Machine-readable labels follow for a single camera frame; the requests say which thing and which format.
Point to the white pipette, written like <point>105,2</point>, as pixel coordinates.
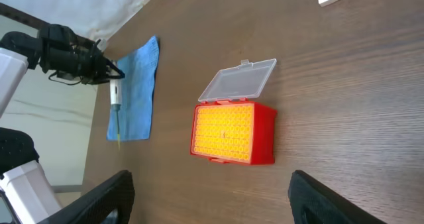
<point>115,93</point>

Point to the red and yellow tip box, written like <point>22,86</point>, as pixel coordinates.
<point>225,134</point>

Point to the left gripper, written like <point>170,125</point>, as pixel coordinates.
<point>89,65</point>

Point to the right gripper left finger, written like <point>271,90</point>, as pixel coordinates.
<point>99,204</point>

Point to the blue cloth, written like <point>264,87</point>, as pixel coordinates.
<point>136,98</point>

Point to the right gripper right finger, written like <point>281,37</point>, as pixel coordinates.
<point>314,204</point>

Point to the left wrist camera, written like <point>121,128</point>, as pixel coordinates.
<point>102,45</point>

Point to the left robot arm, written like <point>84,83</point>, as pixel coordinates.
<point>13,75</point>

